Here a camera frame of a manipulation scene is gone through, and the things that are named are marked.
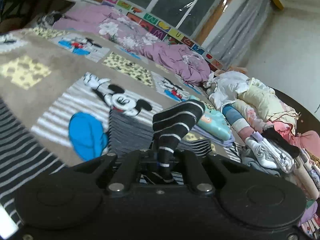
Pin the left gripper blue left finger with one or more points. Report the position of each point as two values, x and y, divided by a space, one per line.
123 183

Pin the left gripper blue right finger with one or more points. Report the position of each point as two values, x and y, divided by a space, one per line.
194 175

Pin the black white striped garment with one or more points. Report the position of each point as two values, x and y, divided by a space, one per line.
175 129

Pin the white folded clothes stack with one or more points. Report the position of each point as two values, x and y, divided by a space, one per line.
268 154

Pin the lavender folded garment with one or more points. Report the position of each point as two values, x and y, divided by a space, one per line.
224 143

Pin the teal folded children top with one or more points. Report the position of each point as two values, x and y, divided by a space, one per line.
213 122

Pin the black folded garment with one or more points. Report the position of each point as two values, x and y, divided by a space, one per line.
273 136

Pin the brown Mickey Mouse blanket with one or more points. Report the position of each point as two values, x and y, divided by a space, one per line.
41 88

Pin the purple floral duvet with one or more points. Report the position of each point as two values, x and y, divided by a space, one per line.
113 25

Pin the colourful alphabet headboard panel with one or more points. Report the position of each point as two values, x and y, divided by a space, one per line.
162 30

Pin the sheer grey curtain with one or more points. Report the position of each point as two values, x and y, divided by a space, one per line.
235 38

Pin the dark wooden side desk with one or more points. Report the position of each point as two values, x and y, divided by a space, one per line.
16 14

